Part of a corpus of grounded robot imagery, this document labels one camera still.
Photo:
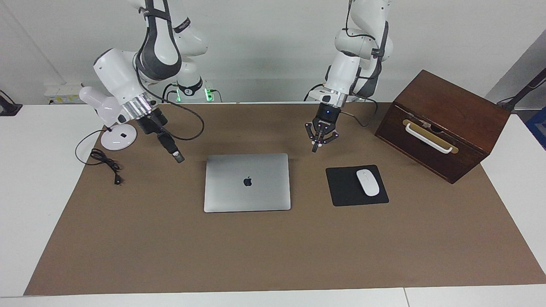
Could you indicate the blue crate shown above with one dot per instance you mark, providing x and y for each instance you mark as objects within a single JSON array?
[{"x": 538, "y": 128}]

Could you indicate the white desk lamp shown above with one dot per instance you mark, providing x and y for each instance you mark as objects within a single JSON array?
[{"x": 119, "y": 138}]

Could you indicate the white power strip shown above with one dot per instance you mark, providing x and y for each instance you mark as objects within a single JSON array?
[{"x": 62, "y": 94}]

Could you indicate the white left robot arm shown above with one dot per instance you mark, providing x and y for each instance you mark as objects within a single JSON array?
[{"x": 362, "y": 42}]

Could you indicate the white computer mouse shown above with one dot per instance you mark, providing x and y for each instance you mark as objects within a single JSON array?
[{"x": 367, "y": 182}]

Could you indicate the silver Apple laptop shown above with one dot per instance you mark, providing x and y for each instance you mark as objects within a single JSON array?
[{"x": 256, "y": 196}]

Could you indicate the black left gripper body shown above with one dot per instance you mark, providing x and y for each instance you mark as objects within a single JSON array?
[{"x": 327, "y": 116}]

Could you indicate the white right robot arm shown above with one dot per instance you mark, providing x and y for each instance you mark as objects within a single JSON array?
[{"x": 115, "y": 72}]

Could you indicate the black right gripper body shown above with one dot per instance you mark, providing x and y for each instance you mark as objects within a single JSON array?
[{"x": 151, "y": 121}]

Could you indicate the dark brown wooden box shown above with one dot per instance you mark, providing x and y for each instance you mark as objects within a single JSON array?
[{"x": 452, "y": 106}]

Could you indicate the black mouse pad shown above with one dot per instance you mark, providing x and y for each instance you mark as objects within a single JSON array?
[{"x": 343, "y": 187}]

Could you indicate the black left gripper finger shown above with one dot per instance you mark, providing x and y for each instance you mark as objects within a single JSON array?
[
  {"x": 330, "y": 135},
  {"x": 315, "y": 136}
]

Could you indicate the black stand base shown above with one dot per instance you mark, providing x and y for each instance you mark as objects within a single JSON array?
[{"x": 8, "y": 106}]

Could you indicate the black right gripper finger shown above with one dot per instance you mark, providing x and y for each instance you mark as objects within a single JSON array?
[
  {"x": 175, "y": 148},
  {"x": 168, "y": 147}
]

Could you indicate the black tripod leg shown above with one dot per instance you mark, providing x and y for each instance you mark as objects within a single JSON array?
[{"x": 527, "y": 87}]

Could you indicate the brown table mat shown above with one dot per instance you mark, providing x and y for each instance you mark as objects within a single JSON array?
[{"x": 273, "y": 251}]

